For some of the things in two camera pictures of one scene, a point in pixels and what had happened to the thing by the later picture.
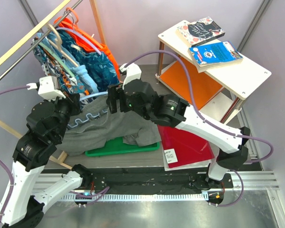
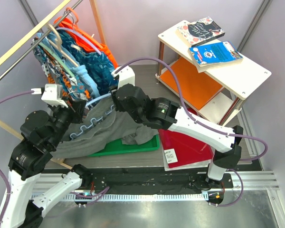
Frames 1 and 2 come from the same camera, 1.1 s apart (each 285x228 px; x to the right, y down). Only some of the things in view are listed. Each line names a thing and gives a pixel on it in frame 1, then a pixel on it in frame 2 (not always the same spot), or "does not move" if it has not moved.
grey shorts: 95,126 does not move
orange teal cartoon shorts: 51,66 does not move
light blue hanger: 87,97 to 93,118
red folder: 182,148 does not move
